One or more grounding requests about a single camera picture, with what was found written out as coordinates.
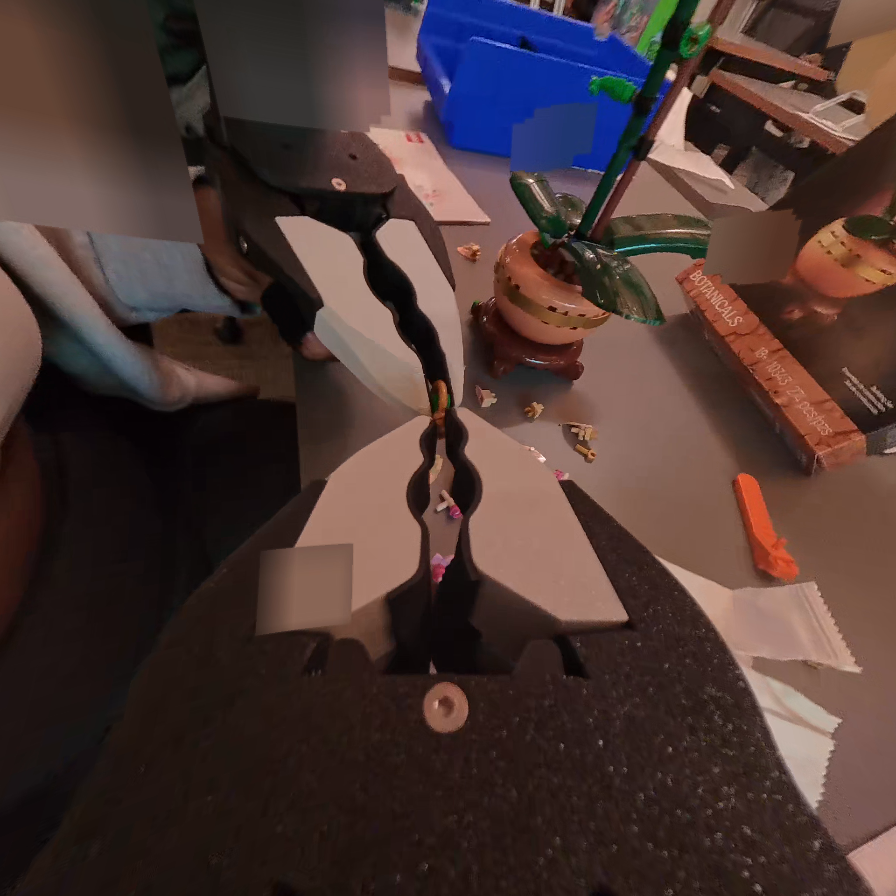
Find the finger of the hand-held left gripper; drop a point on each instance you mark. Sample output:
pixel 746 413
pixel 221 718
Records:
pixel 329 280
pixel 430 280

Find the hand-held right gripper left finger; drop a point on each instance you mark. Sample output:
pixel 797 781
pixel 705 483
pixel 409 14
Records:
pixel 364 518

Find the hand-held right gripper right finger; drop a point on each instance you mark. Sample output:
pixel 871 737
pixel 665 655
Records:
pixel 539 546

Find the green tan toy connector piece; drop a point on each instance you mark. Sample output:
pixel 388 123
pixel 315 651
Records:
pixel 439 406

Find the grey desk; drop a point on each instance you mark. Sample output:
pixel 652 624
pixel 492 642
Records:
pixel 651 399

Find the person's left hand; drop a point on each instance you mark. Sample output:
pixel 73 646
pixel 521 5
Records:
pixel 234 280

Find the white instruction booklet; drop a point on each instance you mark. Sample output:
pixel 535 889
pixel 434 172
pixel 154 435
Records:
pixel 434 182

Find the toy brick potted plant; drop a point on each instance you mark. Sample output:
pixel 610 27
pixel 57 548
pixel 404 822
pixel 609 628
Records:
pixel 532 294

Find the scattered small toy bricks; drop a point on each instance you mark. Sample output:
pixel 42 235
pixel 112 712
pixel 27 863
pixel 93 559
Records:
pixel 584 432

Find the blue plastic storage bin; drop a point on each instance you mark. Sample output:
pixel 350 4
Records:
pixel 490 84

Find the orange brick separator tool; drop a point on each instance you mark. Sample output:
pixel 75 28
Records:
pixel 752 511

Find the white plastic bag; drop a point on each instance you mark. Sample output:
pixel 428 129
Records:
pixel 798 735
pixel 791 623

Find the white zip bags pile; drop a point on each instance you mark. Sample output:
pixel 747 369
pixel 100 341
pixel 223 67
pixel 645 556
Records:
pixel 689 171

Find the dark product box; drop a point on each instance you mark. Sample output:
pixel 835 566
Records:
pixel 777 364

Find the wooden office table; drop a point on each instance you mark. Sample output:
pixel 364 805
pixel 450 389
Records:
pixel 770 57
pixel 784 105

